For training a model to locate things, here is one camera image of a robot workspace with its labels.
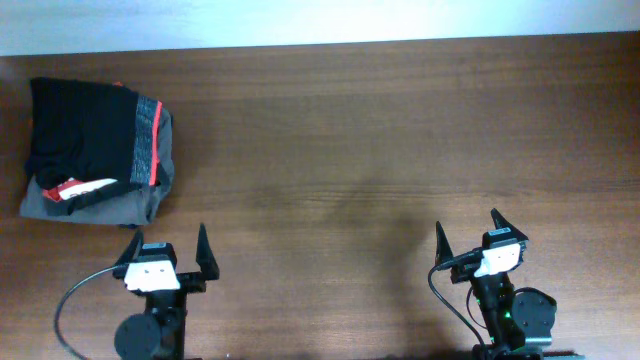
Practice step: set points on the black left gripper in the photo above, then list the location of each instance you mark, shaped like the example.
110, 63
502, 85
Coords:
195, 283

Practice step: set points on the black leggings red waistband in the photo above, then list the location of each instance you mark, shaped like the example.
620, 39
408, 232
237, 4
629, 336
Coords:
92, 131

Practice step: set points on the red printed t-shirt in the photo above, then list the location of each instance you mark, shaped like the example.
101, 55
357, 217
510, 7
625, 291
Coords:
73, 188

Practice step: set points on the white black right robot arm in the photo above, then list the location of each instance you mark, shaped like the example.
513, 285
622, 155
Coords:
518, 320

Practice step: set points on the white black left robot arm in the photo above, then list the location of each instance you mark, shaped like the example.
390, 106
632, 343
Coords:
159, 331

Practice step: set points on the grey folded garment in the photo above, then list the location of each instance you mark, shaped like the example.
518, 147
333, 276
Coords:
137, 207

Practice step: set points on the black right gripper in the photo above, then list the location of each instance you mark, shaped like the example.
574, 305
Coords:
443, 249

